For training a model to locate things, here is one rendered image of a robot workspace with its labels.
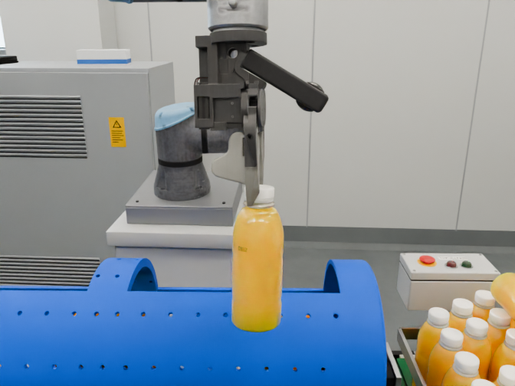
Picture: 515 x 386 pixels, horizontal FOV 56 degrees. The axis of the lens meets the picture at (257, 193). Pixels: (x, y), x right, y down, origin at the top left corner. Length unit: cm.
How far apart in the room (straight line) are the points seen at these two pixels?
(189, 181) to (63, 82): 136
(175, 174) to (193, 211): 11
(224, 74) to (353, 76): 298
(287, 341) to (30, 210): 215
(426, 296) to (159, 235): 65
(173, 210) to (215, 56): 67
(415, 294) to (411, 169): 264
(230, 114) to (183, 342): 36
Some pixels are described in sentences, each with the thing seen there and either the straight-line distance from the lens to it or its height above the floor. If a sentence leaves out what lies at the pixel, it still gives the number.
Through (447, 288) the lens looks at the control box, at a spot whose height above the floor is 106.
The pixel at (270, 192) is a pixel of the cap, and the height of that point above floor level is 142.
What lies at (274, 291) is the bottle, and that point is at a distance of 64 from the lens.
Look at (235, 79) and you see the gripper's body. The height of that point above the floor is 156.
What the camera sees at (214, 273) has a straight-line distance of 123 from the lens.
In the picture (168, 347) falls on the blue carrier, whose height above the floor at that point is 116.
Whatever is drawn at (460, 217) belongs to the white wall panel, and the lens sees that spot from 400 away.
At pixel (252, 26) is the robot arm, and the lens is 60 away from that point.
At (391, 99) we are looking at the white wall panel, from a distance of 363.
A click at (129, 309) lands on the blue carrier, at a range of 80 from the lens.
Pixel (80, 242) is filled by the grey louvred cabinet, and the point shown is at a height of 55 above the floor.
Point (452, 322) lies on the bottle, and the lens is 109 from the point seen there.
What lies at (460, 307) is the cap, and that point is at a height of 109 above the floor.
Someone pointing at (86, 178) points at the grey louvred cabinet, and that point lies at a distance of 256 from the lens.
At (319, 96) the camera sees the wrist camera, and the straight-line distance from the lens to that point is 60.
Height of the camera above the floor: 162
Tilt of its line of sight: 19 degrees down
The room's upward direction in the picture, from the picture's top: straight up
